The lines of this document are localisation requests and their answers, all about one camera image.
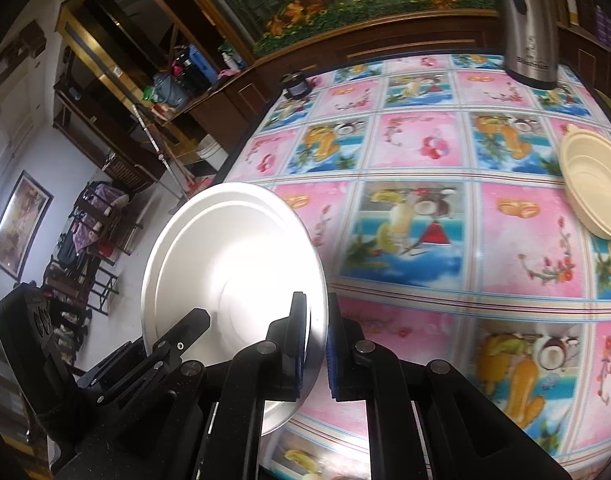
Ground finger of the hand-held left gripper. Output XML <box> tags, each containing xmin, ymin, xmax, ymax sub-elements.
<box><xmin>152</xmin><ymin>310</ymin><xmax>211</xmax><ymax>363</ymax></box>
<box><xmin>78</xmin><ymin>342</ymin><xmax>161</xmax><ymax>396</ymax></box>

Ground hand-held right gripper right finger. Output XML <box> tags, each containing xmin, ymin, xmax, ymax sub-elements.
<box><xmin>326</xmin><ymin>301</ymin><xmax>571</xmax><ymax>480</ymax></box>

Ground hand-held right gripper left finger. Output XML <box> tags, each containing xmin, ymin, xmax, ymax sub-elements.
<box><xmin>55</xmin><ymin>292</ymin><xmax>312</xmax><ymax>480</ymax></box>

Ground cream plastic bowl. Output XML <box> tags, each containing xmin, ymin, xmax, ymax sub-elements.
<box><xmin>559</xmin><ymin>124</ymin><xmax>611</xmax><ymax>242</ymax></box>

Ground printed pink tablecloth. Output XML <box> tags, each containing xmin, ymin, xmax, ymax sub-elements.
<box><xmin>212</xmin><ymin>52</ymin><xmax>611</xmax><ymax>480</ymax></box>

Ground wooden chair with clothes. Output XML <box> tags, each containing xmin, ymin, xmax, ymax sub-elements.
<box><xmin>42</xmin><ymin>180</ymin><xmax>146</xmax><ymax>316</ymax></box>

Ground white bucket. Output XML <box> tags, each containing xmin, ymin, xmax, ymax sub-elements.
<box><xmin>195</xmin><ymin>135</ymin><xmax>222</xmax><ymax>168</ymax></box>

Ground blue-grey bag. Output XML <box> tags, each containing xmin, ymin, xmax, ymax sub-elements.
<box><xmin>152</xmin><ymin>71</ymin><xmax>188</xmax><ymax>108</ymax></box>

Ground gold-trimmed wooden shelf unit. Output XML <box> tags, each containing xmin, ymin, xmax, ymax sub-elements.
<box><xmin>52</xmin><ymin>0</ymin><xmax>221</xmax><ymax>191</ymax></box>

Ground blue box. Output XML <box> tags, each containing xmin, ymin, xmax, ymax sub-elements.
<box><xmin>185</xmin><ymin>45</ymin><xmax>211</xmax><ymax>86</ymax></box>

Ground small dark jar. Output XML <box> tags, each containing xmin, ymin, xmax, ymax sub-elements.
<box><xmin>281</xmin><ymin>72</ymin><xmax>312</xmax><ymax>100</ymax></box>

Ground dark wooden cabinet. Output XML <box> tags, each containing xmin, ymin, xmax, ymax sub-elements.
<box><xmin>185</xmin><ymin>5</ymin><xmax>611</xmax><ymax>156</ymax></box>

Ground stainless steel kettle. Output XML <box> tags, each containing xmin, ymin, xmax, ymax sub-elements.
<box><xmin>488</xmin><ymin>0</ymin><xmax>561</xmax><ymax>90</ymax></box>

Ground framed wall picture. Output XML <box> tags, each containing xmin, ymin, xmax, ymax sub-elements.
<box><xmin>0</xmin><ymin>170</ymin><xmax>54</xmax><ymax>277</ymax></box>

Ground metal mop handle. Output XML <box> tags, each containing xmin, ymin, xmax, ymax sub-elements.
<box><xmin>130</xmin><ymin>102</ymin><xmax>191</xmax><ymax>201</ymax></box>

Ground carved wooden wall ornament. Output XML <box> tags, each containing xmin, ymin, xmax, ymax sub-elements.
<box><xmin>0</xmin><ymin>20</ymin><xmax>46</xmax><ymax>106</ymax></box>

